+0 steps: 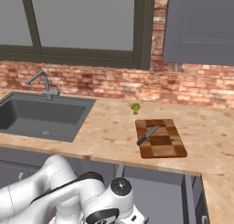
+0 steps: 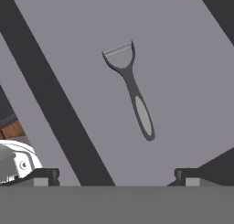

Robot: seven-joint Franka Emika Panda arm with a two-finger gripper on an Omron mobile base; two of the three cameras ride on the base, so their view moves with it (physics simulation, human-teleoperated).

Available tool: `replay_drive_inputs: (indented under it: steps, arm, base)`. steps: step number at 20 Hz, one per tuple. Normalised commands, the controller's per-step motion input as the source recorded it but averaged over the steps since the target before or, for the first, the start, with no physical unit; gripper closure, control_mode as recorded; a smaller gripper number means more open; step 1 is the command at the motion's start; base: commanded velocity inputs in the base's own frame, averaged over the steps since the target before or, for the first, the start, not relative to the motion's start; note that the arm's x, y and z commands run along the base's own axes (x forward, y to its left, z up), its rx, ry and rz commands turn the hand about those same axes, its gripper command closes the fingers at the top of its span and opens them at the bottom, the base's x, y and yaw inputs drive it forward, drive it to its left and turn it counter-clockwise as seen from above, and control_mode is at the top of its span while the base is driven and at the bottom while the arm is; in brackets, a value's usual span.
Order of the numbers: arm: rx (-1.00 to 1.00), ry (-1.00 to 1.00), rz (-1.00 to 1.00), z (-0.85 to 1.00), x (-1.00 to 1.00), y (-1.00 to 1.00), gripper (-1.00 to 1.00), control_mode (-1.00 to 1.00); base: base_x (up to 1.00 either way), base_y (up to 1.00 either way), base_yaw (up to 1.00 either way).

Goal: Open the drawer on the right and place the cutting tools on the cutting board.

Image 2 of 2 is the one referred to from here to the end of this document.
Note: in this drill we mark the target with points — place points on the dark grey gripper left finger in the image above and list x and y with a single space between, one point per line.
45 174

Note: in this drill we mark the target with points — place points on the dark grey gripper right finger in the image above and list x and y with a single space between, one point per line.
182 173

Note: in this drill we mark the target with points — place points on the white and grey rounded object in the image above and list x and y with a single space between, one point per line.
26 159

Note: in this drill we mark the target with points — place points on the black and grey vegetable peeler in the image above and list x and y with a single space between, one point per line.
133 84

